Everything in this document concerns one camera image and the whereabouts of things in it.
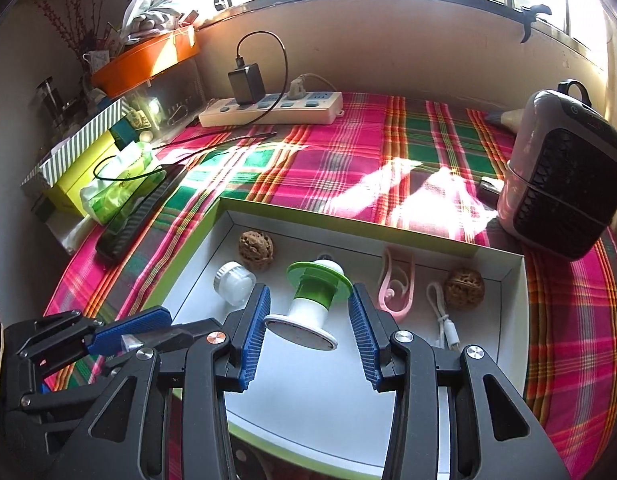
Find small white mug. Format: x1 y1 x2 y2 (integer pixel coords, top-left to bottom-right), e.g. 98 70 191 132
81 50 112 78

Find white plug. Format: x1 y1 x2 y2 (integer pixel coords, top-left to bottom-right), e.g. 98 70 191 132
288 74 339 101

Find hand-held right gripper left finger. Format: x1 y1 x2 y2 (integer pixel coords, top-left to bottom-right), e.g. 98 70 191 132
51 284 272 480

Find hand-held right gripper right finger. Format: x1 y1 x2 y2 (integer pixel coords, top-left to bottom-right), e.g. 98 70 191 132
349 284 572 480

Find plaid tablecloth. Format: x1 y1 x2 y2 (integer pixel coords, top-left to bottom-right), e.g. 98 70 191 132
43 91 617 480

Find small teal box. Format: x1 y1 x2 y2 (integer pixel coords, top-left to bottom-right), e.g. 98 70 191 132
108 110 154 146

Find small dark object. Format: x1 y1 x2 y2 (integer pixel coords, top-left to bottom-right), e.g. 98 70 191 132
479 176 504 203

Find glass jar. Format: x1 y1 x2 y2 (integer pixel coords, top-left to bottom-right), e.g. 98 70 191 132
36 76 64 131

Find white ribbed cap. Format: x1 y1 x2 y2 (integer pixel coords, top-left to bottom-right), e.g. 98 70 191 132
212 261 254 306

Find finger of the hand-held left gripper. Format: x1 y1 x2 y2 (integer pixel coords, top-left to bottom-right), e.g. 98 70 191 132
16 307 172 361
103 319 214 372

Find brown walnut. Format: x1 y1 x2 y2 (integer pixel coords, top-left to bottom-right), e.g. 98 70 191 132
238 230 276 271
443 266 486 308

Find crumpled plastic bags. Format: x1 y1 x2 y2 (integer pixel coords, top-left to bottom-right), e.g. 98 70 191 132
121 0 196 43

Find black charging cable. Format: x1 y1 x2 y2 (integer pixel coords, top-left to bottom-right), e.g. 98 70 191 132
93 30 289 183

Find green tissue pack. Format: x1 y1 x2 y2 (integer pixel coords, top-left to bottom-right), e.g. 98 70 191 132
80 142 166 226

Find yellow-green box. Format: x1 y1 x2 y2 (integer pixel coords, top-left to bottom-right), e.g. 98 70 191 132
41 130 122 216

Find white short cable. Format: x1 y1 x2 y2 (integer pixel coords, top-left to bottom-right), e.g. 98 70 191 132
426 281 462 351

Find black window clip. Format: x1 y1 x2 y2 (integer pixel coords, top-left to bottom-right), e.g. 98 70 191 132
519 4 552 43

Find pink and black heater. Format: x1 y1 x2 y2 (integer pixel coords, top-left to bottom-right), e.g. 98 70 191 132
496 80 617 261

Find pink ear hook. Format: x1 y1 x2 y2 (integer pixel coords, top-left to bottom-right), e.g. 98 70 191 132
377 247 417 322

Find black charger adapter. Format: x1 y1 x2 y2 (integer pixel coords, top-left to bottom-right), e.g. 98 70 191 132
227 62 266 106

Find orange plastic tray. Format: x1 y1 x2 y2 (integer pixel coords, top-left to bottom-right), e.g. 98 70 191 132
91 25 199 98

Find green cardboard box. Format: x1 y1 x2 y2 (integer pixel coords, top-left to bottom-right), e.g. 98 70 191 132
163 196 532 480

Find striped white box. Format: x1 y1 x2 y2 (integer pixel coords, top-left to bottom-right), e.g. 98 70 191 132
21 97 132 188

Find white power strip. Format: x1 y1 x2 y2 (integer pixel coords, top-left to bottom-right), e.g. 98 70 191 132
198 91 344 128

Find green and white spool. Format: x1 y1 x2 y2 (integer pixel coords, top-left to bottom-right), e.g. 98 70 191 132
263 255 353 352

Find black smartphone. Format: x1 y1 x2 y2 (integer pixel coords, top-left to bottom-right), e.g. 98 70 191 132
96 162 189 263

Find red flower branches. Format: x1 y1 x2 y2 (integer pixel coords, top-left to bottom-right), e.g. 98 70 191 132
36 0 104 56

